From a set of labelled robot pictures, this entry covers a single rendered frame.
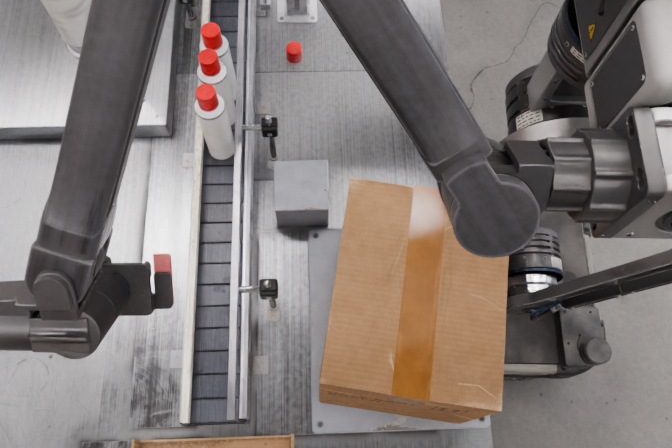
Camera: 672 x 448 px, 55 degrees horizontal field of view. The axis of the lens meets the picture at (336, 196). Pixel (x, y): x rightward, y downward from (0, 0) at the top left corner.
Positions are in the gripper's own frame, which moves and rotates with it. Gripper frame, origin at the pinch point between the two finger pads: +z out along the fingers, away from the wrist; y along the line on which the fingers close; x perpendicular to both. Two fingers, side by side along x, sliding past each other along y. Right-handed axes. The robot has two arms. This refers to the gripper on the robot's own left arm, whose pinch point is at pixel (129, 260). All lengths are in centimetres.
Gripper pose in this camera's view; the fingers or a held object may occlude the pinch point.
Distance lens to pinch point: 88.8
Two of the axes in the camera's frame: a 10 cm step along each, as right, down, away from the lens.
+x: 0.0, 9.6, 2.9
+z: -0.1, -2.9, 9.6
